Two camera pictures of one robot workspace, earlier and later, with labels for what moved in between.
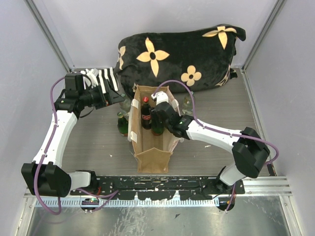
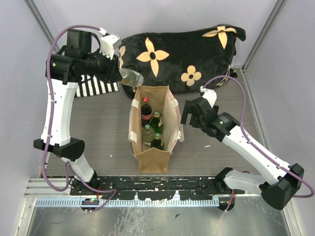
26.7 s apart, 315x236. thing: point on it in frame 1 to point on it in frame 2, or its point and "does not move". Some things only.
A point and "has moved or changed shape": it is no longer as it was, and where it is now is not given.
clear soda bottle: x=187 y=104 has moved or changed shape
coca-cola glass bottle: x=145 y=116 does not move
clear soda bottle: x=125 y=106 to x=131 y=77
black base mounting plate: x=163 y=188 does not move
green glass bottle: x=122 y=124 to x=157 y=142
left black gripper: x=109 y=98 to x=112 y=74
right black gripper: x=154 y=115 to x=186 y=111
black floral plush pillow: x=195 y=58 does not move
